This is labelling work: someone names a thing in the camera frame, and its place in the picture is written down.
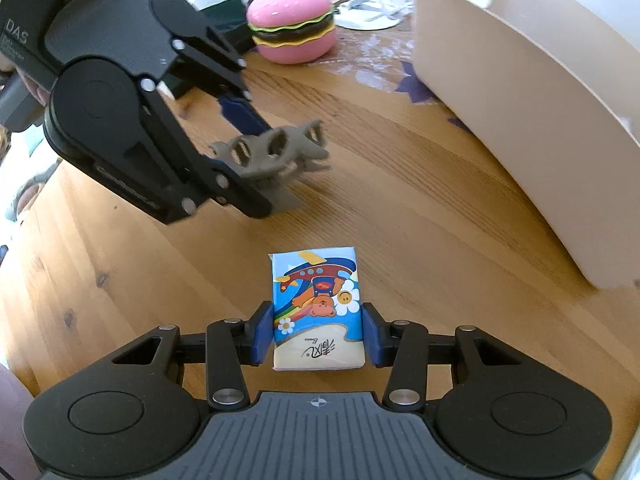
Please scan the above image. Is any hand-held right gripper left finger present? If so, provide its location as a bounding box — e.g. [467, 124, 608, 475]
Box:
[112, 300, 276, 409]

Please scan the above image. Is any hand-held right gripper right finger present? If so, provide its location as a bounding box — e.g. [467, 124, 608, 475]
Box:
[361, 301, 532, 409]

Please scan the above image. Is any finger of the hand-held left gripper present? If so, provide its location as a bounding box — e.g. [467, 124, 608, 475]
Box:
[138, 77, 279, 221]
[170, 25, 271, 137]

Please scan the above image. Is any gray 3D-printed part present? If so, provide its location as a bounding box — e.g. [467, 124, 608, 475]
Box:
[208, 119, 332, 211]

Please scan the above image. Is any cartoon print tissue pack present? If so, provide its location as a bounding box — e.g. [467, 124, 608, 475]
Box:
[268, 247, 365, 372]

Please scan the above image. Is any pink storage basket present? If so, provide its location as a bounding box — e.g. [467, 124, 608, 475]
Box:
[409, 0, 640, 291]

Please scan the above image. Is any wooden desktop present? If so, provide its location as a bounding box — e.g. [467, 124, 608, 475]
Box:
[0, 35, 640, 442]

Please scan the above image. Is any person's left hand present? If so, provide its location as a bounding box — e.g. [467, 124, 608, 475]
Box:
[20, 73, 52, 107]

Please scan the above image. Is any pink hamburger toy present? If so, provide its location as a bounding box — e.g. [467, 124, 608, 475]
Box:
[246, 0, 337, 66]

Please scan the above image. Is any white phone stand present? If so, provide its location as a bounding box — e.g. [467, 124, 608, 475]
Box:
[333, 0, 416, 31]

